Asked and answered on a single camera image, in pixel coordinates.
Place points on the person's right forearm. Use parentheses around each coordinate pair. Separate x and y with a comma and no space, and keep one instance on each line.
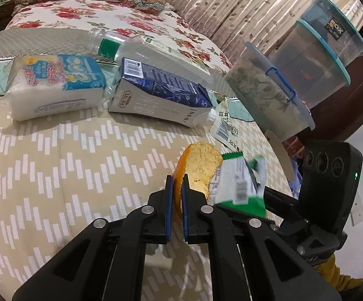
(332,272)

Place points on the small storage box teal lid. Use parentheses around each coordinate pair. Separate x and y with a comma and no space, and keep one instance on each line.
(341,37)

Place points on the orange peel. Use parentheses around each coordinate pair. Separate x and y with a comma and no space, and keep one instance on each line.
(200,163)

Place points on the blue cloth bag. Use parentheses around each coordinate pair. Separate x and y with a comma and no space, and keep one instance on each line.
(296,175)

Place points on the beige trash bin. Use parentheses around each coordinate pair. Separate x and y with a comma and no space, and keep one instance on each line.
(278,153)

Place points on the white tissue pack blue print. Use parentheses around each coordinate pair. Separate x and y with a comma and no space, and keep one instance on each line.
(49,87)

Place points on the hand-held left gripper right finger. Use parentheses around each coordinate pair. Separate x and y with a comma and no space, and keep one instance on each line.
(185,207)

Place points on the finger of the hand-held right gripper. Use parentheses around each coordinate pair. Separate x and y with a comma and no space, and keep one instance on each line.
(278,202)

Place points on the floral bed sheet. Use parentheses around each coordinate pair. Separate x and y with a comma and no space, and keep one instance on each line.
(106,15)

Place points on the green white snack packet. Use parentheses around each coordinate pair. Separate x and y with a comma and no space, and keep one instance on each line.
(234,182)

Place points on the large storage box teal lid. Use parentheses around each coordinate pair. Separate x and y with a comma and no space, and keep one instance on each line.
(313,65)

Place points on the leaf pattern curtain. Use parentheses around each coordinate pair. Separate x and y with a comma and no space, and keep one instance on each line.
(231,6)

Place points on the clear plastic bottle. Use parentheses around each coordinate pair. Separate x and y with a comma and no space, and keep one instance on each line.
(156,53)

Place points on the dark blue white carton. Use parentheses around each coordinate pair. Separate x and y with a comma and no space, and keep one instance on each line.
(156,94)

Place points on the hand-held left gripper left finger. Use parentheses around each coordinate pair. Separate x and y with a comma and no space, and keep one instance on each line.
(169,207)

